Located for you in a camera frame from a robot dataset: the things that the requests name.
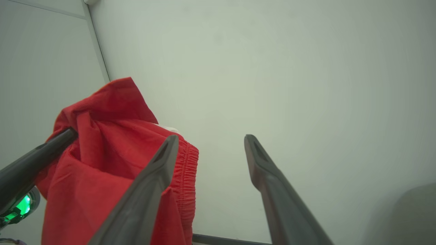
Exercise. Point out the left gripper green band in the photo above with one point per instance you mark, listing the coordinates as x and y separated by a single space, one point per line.
24 206

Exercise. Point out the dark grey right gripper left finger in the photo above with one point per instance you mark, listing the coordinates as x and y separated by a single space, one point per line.
143 197

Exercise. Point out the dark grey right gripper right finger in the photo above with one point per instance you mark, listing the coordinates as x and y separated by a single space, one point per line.
282 207

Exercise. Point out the red shorts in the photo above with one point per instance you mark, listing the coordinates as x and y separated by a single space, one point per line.
102 163

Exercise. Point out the dark grey baseboard strip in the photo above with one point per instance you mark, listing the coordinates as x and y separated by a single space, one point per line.
221 240

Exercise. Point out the grey fabric sofa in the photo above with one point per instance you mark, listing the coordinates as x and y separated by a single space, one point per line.
408 217

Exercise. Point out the white wall corner trim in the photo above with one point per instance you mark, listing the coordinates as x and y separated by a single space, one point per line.
97 44

